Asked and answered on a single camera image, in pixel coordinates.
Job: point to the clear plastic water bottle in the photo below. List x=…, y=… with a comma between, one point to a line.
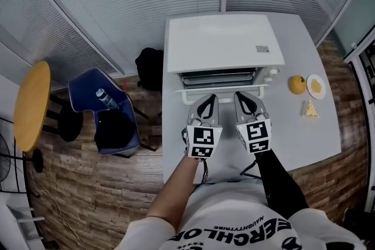
x=107, y=99

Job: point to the person's right forearm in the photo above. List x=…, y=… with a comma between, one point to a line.
x=278, y=184

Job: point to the black backpack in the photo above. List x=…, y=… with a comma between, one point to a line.
x=149, y=67

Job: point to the yellow flat food piece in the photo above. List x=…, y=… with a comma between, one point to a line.
x=316, y=85

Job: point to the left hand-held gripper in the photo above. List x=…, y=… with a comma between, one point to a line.
x=203, y=139

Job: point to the standing fan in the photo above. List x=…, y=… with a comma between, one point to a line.
x=37, y=161

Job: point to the person's left forearm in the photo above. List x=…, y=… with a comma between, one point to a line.
x=178, y=193

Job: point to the white round plate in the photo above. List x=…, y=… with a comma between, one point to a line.
x=309, y=90

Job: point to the black bag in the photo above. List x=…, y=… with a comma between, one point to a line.
x=115, y=130

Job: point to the white oven door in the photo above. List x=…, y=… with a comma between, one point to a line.
x=222, y=90

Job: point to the white metal frame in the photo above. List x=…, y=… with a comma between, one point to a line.
x=17, y=228

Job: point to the blue chair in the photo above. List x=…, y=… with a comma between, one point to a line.
x=85, y=87

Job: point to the glass door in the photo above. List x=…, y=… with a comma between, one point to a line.
x=357, y=8

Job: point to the white oven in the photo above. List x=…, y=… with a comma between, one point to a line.
x=219, y=41

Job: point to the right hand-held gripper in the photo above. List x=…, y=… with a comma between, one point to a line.
x=256, y=134

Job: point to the grey label sticker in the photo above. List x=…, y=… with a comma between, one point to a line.
x=262, y=49

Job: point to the yellow round fruit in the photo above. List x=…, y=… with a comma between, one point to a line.
x=297, y=85

